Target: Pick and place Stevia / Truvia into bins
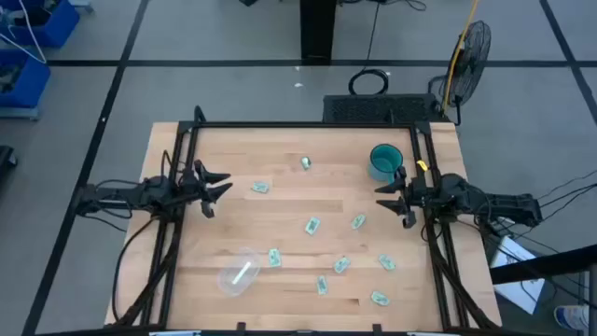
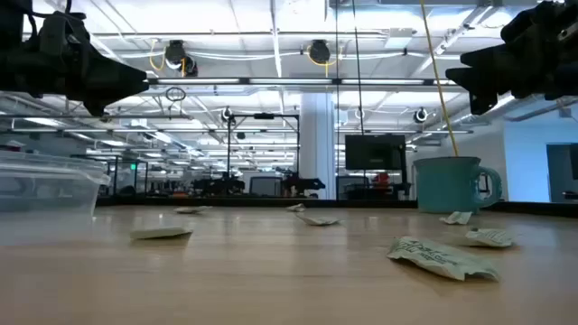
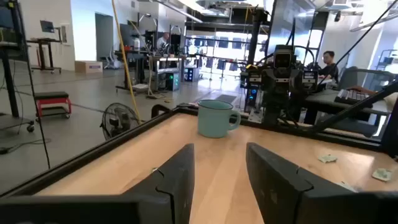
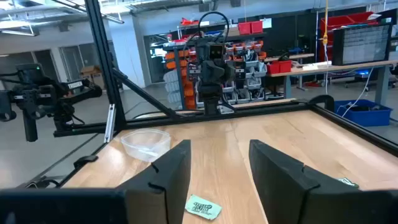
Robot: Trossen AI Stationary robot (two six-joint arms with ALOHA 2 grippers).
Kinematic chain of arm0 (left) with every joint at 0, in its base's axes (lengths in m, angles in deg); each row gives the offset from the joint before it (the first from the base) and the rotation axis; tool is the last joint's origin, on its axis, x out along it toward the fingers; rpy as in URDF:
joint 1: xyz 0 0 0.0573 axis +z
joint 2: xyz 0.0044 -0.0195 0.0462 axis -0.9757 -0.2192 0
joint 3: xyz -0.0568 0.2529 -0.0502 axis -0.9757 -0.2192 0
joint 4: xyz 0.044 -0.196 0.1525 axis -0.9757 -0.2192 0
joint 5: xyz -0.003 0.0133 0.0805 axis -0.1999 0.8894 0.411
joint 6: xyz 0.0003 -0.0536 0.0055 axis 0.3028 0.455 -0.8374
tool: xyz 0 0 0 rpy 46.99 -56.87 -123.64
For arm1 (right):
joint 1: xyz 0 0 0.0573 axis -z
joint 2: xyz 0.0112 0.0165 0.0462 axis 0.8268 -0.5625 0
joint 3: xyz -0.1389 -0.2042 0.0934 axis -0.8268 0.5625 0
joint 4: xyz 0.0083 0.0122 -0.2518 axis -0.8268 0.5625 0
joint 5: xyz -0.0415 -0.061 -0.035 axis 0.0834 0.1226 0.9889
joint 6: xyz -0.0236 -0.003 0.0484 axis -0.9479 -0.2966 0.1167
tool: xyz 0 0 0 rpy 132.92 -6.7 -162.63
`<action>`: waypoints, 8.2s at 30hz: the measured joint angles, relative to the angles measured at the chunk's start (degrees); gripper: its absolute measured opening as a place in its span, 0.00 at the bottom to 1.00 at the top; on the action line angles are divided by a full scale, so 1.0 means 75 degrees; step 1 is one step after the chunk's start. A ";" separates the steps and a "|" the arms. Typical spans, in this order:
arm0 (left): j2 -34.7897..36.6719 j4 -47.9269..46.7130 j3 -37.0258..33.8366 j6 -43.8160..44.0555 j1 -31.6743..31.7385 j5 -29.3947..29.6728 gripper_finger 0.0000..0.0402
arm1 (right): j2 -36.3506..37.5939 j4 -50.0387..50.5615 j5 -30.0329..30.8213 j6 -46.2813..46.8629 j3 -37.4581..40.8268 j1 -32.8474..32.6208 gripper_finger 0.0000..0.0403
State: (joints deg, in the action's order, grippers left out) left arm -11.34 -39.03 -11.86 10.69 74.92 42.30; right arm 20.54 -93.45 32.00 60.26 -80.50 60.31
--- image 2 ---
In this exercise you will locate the small pale sweetener packet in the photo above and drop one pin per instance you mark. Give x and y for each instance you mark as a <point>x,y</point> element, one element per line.
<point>192,209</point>

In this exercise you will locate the white building column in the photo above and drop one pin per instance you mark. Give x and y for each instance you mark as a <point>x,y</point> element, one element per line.
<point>317,144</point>

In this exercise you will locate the black monitor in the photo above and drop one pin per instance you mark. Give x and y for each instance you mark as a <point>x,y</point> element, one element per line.
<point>375,152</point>

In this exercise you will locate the small white sweetener packet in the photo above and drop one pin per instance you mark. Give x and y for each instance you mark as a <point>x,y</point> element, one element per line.
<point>295,207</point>

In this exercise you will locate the red background object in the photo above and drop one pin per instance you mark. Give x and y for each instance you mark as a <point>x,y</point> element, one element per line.
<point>382,179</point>

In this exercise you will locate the pale green sweetener packet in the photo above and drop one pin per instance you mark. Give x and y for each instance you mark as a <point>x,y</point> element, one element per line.
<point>160,233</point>

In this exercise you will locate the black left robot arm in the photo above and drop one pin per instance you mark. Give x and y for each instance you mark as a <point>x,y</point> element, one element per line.
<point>11,54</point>

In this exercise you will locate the large green printed sweetener packet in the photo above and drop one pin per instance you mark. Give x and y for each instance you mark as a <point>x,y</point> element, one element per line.
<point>442,258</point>

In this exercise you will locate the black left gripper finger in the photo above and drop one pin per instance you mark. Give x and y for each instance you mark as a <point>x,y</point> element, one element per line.
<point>113,77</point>
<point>96,106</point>

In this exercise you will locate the teal ceramic mug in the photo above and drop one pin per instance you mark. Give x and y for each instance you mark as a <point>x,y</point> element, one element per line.
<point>447,185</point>

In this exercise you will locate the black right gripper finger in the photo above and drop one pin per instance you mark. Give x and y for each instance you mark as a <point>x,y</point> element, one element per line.
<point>478,67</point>
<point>481,103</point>

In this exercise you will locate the black metal rig frame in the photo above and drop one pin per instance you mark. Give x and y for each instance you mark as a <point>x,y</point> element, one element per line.
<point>264,116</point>

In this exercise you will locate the white green sweetener packet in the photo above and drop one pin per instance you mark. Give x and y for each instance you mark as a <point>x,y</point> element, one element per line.
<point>456,218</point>

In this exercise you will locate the background black robot arm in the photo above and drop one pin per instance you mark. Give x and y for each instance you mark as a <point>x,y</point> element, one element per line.
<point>302,184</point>
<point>219,186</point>

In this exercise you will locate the grey door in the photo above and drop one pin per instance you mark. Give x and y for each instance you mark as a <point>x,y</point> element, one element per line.
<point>562,173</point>

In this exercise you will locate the long ceiling light bar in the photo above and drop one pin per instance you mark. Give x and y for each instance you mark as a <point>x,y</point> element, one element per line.
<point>289,81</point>

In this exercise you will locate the green striped sweetener packet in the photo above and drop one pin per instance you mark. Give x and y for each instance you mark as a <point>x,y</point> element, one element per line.
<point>490,237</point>

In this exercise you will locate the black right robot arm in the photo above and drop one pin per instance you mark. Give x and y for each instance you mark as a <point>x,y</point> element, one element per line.
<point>570,54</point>

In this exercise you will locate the clear plastic bin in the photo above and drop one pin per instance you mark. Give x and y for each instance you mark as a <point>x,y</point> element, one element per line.
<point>45,189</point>

